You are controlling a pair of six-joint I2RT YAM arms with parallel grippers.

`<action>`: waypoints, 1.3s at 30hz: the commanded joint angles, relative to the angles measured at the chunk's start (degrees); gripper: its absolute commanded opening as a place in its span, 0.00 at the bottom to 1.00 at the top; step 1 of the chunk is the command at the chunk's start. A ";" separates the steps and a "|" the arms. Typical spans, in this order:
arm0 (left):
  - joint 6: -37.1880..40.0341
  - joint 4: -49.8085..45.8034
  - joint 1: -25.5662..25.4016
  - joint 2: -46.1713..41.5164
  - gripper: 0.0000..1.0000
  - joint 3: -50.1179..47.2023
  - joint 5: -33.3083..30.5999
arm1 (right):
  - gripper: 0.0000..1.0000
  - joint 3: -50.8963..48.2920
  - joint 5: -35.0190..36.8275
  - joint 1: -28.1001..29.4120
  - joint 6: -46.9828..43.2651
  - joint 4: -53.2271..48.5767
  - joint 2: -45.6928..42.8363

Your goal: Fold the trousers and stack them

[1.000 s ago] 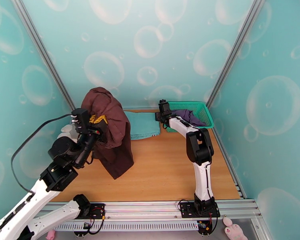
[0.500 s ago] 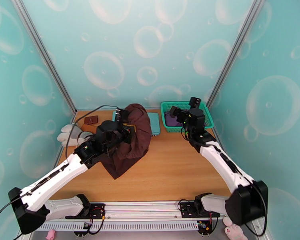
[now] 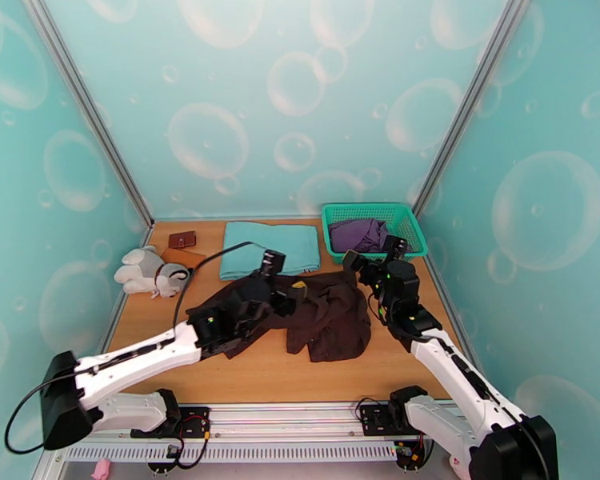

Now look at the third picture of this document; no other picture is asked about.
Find dark brown trousers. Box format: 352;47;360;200
187;270;374;364

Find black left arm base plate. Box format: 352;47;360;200
130;406;212;441

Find green plastic basket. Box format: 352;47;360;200
321;202;429;266

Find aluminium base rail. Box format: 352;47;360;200
87;401;463;440

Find purple garment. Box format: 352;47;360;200
328;218;414;254

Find grey white plush dog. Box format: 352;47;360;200
113;246;191;300

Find brown leather wallet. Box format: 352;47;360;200
168;230;198;250

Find white slotted cable duct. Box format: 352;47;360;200
62;441;401;465

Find aluminium frame post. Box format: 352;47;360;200
19;0;155;227
410;0;537;217

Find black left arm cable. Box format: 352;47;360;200
3;241;269;454

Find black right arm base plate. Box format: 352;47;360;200
357;401;441;438

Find aluminium frame back rail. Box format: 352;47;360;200
152;214;326;224

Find folded teal towel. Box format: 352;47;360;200
218;221;322;282

